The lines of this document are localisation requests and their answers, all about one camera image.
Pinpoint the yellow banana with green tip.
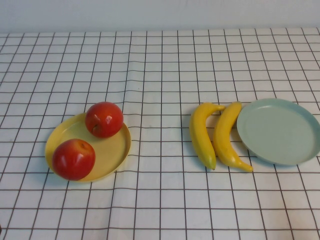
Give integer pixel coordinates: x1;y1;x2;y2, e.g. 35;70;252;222
189;101;227;171

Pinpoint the red apple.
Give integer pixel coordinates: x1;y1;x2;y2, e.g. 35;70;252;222
84;101;125;138
51;138;97;181

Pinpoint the yellow round plate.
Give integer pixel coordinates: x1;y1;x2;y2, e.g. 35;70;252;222
44;112;132;183

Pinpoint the pale green round plate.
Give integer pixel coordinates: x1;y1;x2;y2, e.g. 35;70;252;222
236;98;320;167

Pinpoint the white grid tablecloth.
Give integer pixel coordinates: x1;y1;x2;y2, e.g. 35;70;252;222
0;27;320;240

